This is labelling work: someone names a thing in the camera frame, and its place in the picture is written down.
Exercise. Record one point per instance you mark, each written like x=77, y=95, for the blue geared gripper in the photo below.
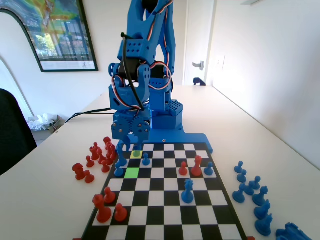
x=124, y=128

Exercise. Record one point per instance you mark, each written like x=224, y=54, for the small blue pawn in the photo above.
x=136, y=153

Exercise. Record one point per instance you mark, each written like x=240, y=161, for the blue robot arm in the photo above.
x=135, y=47

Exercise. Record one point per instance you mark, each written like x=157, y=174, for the tall blue king piece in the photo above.
x=121, y=158

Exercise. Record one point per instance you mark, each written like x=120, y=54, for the red chess piece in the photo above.
x=109, y=159
x=113, y=152

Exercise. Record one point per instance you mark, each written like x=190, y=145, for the blue board mounting plate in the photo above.
x=180, y=138

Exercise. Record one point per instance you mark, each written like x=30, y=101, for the red queen piece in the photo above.
x=196, y=168

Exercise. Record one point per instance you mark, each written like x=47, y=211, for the blue queen piece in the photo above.
x=187, y=194
x=260, y=198

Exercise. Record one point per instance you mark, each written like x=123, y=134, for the large red king piece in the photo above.
x=102, y=213

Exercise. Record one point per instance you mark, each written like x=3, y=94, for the red board corner foot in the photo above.
x=250, y=238
x=76, y=238

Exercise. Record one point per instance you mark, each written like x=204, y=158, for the blue bishop piece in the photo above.
x=239, y=195

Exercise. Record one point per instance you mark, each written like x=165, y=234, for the blue knight piece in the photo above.
x=262, y=212
x=264, y=227

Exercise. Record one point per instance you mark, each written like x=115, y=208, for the red pawn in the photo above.
x=105, y=168
x=183, y=170
x=120, y=214
x=89, y=177
x=89, y=163
x=109, y=196

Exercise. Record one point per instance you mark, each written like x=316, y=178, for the black and white chessboard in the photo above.
x=160, y=200

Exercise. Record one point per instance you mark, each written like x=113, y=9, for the grey cardboard box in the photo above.
x=59, y=121

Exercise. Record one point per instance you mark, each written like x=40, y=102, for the blue table clamp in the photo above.
x=199, y=82

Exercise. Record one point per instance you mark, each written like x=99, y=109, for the crumpled white paper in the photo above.
x=40, y=122

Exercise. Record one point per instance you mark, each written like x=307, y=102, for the black chair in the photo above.
x=12, y=137

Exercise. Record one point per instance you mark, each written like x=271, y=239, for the white door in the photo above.
x=198, y=37

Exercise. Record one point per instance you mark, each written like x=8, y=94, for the black framed poster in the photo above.
x=62, y=37

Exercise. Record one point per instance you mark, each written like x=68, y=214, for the white curved panel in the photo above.
x=10, y=55

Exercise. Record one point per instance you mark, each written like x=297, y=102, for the blue printed plastic part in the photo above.
x=291, y=234

